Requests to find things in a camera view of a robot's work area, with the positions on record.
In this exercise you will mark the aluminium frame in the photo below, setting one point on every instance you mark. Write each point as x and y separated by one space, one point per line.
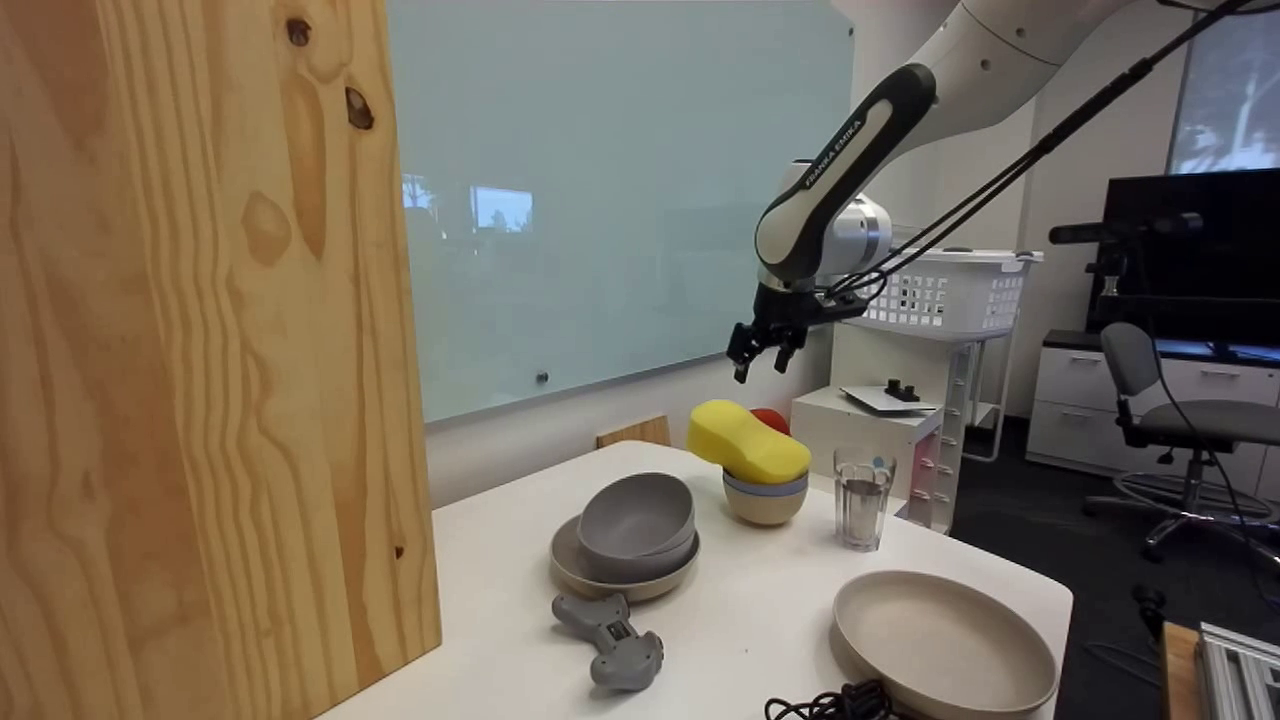
1243 672

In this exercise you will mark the flat white device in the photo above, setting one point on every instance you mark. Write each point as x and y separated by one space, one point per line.
885 403

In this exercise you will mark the yellow cloth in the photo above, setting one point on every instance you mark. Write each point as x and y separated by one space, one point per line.
744 442

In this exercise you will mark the white side table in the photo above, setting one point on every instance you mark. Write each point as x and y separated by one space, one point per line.
840 442

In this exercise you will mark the black monitor screen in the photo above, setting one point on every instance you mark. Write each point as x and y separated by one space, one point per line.
1195 281

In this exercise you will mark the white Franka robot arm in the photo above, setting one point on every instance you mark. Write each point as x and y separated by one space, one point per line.
961 67

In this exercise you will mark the white laundry basket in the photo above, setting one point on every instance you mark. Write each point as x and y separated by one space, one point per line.
953 296

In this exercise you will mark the beige bowl with blue inside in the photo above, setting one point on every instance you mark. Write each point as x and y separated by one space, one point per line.
765 505

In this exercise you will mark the small grey-beige plate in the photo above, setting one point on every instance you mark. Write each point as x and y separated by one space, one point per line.
615 584

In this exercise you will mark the tall wooden box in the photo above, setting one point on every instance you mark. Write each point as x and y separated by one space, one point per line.
203 373

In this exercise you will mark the glass whiteboard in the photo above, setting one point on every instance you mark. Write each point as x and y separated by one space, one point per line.
600 202

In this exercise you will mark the white drawer cabinet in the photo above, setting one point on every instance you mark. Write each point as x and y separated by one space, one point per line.
1073 414

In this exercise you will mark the grey office chair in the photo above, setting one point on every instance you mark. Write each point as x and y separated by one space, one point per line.
1187 420

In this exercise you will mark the large beige plate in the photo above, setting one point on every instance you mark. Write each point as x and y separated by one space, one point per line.
940 645

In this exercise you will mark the clear drinking glass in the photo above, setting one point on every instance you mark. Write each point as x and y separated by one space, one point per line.
865 505

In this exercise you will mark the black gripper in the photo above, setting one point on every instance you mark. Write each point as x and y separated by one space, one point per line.
780 322

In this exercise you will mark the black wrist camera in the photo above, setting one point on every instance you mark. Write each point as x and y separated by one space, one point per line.
839 307

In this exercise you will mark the grey bowl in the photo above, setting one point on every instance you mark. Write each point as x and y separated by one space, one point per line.
637 522

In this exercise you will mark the window with tree view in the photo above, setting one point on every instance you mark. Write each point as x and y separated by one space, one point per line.
1224 94

